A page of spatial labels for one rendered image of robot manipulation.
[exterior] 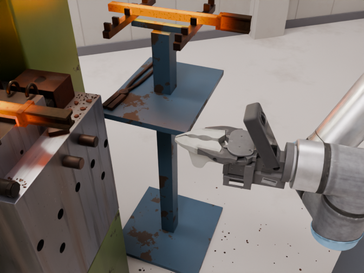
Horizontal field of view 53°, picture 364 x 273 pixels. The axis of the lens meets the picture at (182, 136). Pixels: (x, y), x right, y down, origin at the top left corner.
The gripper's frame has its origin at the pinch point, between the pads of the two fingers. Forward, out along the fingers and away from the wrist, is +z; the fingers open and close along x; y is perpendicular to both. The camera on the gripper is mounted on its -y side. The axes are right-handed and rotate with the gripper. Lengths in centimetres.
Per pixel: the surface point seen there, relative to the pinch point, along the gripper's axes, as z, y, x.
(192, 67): 13, 23, 69
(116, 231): 27, 60, 17
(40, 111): 28.4, -1.2, -0.6
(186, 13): 11, -4, 51
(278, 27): -19, 91, 286
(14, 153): 33.0, 6.1, -5.8
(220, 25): 1.0, -2.4, 47.7
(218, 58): 26, 100, 229
